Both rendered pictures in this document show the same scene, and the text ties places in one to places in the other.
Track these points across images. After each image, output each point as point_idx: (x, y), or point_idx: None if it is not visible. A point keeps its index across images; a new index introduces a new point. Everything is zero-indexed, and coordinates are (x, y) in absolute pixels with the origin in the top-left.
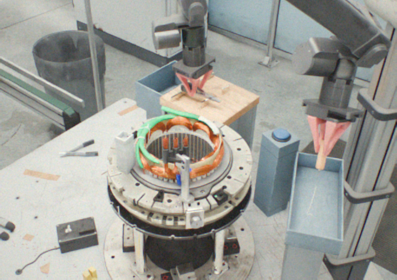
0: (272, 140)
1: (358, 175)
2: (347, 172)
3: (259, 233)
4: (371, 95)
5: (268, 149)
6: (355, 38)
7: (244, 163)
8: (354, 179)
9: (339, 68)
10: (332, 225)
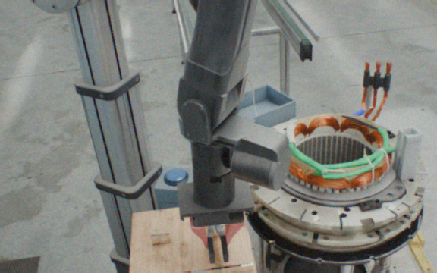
0: (190, 178)
1: (149, 149)
2: (141, 168)
3: None
4: (117, 78)
5: None
6: None
7: (277, 130)
8: (149, 158)
9: None
10: (246, 109)
